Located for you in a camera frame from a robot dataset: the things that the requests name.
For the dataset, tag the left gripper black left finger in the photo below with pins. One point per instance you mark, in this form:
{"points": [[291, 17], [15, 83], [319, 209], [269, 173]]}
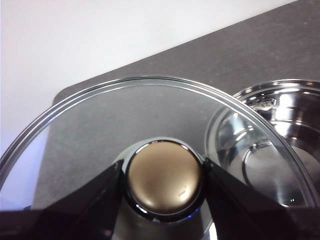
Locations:
{"points": [[62, 220]]}

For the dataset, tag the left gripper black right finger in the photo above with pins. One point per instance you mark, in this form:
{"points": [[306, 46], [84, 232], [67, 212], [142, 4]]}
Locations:
{"points": [[250, 217]]}

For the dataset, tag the glass lid with grey knob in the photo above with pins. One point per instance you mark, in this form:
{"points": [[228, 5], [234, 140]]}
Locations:
{"points": [[163, 175]]}

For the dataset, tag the pale green electric steamer pot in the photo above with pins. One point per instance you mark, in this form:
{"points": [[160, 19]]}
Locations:
{"points": [[290, 117]]}

